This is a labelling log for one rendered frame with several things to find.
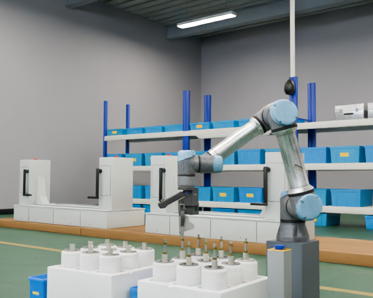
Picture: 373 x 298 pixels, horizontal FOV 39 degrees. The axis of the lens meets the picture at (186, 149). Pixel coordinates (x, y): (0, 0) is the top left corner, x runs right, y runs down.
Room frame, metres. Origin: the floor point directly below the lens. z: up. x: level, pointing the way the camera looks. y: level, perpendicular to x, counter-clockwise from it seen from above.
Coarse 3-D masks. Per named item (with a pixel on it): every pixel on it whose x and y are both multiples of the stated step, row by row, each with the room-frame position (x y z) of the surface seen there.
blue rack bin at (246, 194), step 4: (240, 188) 7.40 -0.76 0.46; (244, 188) 7.37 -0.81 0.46; (248, 188) 7.33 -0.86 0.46; (252, 188) 7.29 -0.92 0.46; (256, 188) 7.25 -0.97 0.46; (260, 188) 7.21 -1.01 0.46; (240, 192) 7.41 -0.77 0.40; (244, 192) 7.38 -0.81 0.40; (248, 192) 7.34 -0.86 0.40; (252, 192) 7.29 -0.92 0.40; (256, 192) 7.25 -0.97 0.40; (260, 192) 7.22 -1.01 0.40; (240, 196) 7.42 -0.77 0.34; (244, 196) 7.38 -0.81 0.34; (248, 196) 7.33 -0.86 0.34; (252, 196) 7.29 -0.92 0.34; (256, 196) 7.26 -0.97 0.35; (260, 196) 7.22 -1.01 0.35; (240, 200) 7.42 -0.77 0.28; (244, 200) 7.38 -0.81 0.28; (248, 200) 7.34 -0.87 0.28; (252, 200) 7.30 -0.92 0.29; (256, 200) 7.26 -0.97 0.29; (260, 200) 7.23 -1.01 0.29
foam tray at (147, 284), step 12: (264, 276) 2.20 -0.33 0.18; (144, 288) 2.08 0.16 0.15; (156, 288) 2.05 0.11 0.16; (168, 288) 2.01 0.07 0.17; (180, 288) 1.98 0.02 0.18; (192, 288) 1.96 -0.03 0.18; (228, 288) 1.96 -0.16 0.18; (240, 288) 1.99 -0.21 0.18; (252, 288) 2.06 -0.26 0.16; (264, 288) 2.14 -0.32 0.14
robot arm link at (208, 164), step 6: (198, 156) 2.21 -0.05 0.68; (204, 156) 2.22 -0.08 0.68; (210, 156) 2.22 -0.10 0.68; (216, 156) 2.23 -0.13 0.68; (204, 162) 2.20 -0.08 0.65; (210, 162) 2.20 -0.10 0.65; (216, 162) 2.21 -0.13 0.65; (222, 162) 2.22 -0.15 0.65; (198, 168) 2.20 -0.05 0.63; (204, 168) 2.20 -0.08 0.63; (210, 168) 2.21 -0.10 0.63; (216, 168) 2.21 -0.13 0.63; (222, 168) 2.22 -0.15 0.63
